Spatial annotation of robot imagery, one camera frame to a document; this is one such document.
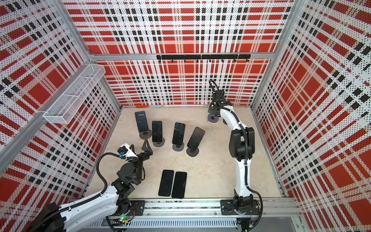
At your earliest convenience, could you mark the grey phone stand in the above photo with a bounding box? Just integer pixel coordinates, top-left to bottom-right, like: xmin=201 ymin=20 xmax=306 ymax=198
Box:
xmin=186 ymin=147 xmax=199 ymax=157
xmin=153 ymin=138 xmax=165 ymax=148
xmin=139 ymin=130 xmax=152 ymax=140
xmin=172 ymin=143 xmax=185 ymax=152

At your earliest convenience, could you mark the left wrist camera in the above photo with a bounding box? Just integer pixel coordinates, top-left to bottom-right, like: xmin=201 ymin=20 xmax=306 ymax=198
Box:
xmin=117 ymin=143 xmax=136 ymax=162

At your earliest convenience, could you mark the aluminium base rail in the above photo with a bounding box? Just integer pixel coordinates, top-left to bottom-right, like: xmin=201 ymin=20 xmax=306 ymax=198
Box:
xmin=66 ymin=198 xmax=302 ymax=230

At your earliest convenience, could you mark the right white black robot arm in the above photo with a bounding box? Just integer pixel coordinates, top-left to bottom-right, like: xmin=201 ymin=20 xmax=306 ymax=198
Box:
xmin=208 ymin=80 xmax=260 ymax=214

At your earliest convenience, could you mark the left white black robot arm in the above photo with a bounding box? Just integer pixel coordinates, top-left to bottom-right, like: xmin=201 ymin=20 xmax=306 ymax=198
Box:
xmin=27 ymin=140 xmax=153 ymax=232

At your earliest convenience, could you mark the black phone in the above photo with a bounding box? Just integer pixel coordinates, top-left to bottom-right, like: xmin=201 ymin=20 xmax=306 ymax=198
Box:
xmin=158 ymin=170 xmax=174 ymax=197
xmin=134 ymin=111 xmax=149 ymax=133
xmin=172 ymin=172 xmax=187 ymax=199
xmin=172 ymin=122 xmax=186 ymax=146
xmin=187 ymin=127 xmax=205 ymax=151
xmin=152 ymin=121 xmax=163 ymax=143

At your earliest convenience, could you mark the white wire mesh basket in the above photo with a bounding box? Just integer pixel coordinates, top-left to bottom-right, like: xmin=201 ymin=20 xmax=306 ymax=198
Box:
xmin=43 ymin=64 xmax=105 ymax=124

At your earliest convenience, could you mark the black hook rail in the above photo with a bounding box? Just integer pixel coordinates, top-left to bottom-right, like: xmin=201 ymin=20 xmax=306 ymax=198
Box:
xmin=156 ymin=54 xmax=251 ymax=61

